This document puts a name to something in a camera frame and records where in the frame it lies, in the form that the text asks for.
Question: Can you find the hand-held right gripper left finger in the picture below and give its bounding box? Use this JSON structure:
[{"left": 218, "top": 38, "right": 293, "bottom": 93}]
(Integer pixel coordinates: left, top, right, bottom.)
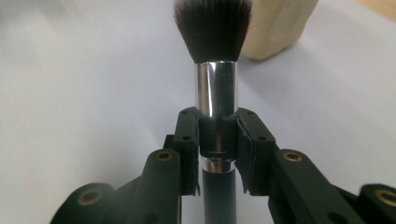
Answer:
[{"left": 163, "top": 105, "right": 201, "bottom": 197}]

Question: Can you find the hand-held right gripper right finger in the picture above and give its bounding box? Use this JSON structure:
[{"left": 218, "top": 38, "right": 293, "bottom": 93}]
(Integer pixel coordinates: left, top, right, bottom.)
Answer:
[{"left": 234, "top": 106, "right": 280, "bottom": 198}]

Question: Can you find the thick black powder brush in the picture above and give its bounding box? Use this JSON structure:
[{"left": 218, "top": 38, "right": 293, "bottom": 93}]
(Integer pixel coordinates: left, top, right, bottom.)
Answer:
[{"left": 173, "top": 0, "right": 253, "bottom": 224}]

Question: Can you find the beige square cup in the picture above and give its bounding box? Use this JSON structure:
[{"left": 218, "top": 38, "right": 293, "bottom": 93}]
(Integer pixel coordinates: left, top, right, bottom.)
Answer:
[{"left": 241, "top": 0, "right": 319, "bottom": 62}]

